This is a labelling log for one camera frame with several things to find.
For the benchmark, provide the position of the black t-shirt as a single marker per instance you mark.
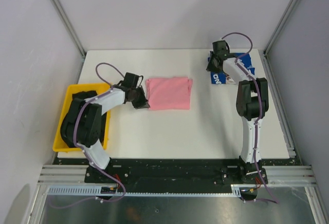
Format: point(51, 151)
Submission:
point(91, 127)

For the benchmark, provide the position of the aluminium frame post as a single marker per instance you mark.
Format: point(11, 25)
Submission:
point(68, 26)
point(281, 25)

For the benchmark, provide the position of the blue printed t-shirt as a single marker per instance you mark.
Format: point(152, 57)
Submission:
point(223, 78)

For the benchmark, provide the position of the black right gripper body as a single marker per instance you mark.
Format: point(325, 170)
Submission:
point(216, 56)

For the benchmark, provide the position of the white slotted cable duct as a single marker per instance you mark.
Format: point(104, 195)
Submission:
point(213, 190)

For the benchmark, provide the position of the aluminium side rail right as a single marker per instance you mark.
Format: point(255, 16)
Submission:
point(289, 140)

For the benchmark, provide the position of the aluminium frame post left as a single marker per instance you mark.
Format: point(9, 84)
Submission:
point(68, 26)

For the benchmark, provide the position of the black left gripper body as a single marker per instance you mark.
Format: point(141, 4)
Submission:
point(132, 90)

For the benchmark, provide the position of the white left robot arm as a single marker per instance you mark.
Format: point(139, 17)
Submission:
point(96, 154)

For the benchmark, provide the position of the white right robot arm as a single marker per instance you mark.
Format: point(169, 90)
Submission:
point(252, 101)

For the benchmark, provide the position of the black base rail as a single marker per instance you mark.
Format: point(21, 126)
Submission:
point(181, 172)

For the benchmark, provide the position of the pink t-shirt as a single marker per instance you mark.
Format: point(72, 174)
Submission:
point(169, 93)

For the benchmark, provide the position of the aluminium frame post right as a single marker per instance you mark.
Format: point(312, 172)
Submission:
point(281, 25)

